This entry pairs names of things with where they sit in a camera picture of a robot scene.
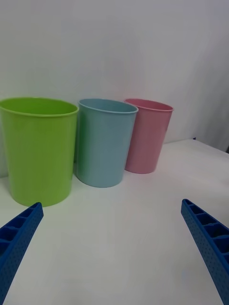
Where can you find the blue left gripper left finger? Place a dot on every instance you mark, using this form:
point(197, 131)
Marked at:
point(16, 245)

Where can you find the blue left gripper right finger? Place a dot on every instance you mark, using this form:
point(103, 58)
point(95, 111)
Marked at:
point(210, 243)

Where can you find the green plastic bin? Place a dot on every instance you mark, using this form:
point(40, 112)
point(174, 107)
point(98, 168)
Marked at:
point(38, 152)

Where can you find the pink plastic bin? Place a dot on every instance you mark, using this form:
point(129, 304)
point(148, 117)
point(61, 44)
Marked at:
point(148, 140)

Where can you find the pale blue plastic bin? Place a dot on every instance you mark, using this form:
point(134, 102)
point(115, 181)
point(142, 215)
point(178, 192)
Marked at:
point(102, 147)

